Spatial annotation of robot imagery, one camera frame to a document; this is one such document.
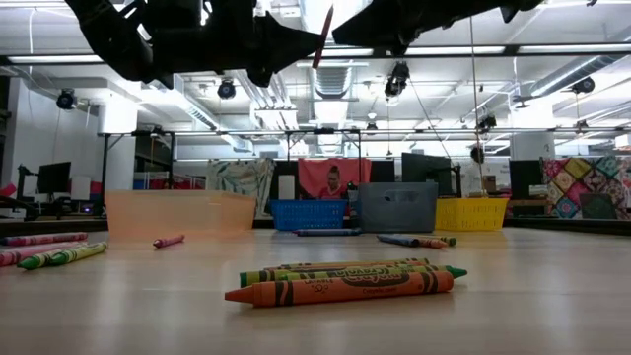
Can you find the blue crayon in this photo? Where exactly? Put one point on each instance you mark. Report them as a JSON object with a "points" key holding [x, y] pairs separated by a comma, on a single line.
{"points": [[328, 232], [397, 240]]}

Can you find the black ceiling spotlight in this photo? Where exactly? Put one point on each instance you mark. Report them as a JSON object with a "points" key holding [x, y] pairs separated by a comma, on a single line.
{"points": [[583, 85], [65, 98], [397, 79], [227, 90]]}

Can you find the orange translucent plastic bin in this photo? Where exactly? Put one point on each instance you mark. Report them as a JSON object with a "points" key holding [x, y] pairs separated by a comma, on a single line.
{"points": [[180, 214]]}

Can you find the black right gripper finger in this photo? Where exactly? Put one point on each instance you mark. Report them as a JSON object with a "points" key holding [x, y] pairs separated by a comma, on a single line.
{"points": [[374, 29]]}

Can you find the grey plastic bin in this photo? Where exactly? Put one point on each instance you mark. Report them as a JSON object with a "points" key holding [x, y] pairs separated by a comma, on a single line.
{"points": [[397, 207]]}

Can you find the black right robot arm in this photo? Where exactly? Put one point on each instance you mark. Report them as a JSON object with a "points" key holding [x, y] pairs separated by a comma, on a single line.
{"points": [[522, 4]]}

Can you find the silver ceiling air duct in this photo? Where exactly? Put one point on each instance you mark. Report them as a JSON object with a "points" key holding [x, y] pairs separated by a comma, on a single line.
{"points": [[332, 84]]}

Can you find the yellow plastic mesh basket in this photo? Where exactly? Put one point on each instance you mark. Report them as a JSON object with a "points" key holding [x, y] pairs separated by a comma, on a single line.
{"points": [[470, 214]]}

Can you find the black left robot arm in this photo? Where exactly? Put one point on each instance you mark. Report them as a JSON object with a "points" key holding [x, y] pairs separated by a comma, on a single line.
{"points": [[113, 39]]}

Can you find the brown cardboard box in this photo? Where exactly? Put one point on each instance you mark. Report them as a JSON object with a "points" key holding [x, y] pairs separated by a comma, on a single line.
{"points": [[487, 183]]}

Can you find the colourful patchwork quilt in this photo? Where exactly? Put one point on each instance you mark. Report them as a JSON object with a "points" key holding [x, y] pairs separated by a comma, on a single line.
{"points": [[586, 187]]}

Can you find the floral patterned cloth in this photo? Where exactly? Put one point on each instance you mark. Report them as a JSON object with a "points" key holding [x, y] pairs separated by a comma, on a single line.
{"points": [[241, 182]]}

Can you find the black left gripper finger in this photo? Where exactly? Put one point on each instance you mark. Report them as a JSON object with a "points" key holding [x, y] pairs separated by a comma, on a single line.
{"points": [[291, 44]]}

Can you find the black monitor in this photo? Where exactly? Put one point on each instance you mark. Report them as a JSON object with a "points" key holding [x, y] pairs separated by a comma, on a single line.
{"points": [[525, 180], [51, 177], [424, 170]]}

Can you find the black aluminium table frame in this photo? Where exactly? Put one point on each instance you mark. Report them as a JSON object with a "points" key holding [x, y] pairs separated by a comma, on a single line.
{"points": [[567, 224]]}

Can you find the person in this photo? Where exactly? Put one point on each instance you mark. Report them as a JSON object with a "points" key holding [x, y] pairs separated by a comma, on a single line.
{"points": [[332, 182]]}

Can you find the blue plastic mesh basket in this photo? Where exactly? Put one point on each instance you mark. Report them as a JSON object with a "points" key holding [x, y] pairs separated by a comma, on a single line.
{"points": [[308, 214]]}

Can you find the orange crayon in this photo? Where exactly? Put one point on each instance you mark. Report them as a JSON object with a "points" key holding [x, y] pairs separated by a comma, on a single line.
{"points": [[345, 291], [345, 264]]}

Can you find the red cloth backdrop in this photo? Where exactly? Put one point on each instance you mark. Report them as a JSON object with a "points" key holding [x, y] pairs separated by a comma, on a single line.
{"points": [[357, 172]]}

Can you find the yellow-green crayon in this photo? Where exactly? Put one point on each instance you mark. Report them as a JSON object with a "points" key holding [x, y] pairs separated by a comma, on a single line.
{"points": [[256, 277], [84, 252]]}

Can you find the white box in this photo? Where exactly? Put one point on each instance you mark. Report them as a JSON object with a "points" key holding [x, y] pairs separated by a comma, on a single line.
{"points": [[286, 187]]}

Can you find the red object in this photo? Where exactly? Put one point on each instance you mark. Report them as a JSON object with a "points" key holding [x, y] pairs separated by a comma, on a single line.
{"points": [[7, 191]]}

